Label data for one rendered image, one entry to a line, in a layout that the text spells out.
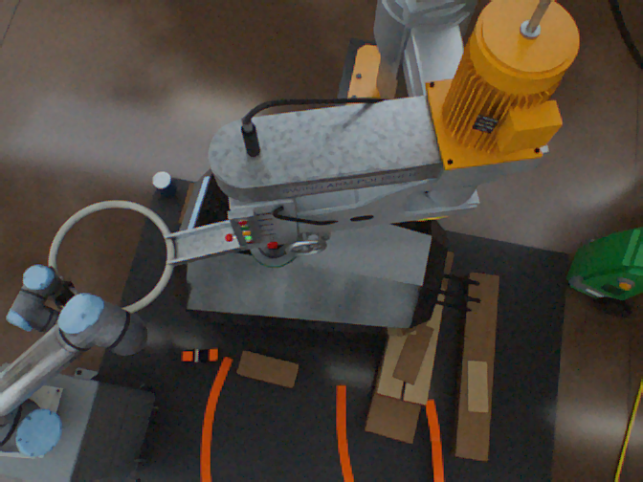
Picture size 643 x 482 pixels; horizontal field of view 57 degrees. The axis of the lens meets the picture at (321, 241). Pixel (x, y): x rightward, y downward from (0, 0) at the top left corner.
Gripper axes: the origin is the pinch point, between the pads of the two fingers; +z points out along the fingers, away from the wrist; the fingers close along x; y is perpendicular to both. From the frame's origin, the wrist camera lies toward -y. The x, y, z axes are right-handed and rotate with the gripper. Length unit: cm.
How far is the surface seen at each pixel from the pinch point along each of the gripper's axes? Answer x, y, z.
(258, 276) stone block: 66, 39, 6
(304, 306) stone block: 75, 61, 12
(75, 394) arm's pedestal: -18.3, 35.0, 1.7
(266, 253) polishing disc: 73, 35, -5
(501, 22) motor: 125, 55, -134
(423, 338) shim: 119, 105, 49
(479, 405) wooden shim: 122, 148, 58
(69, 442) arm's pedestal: -29, 49, 2
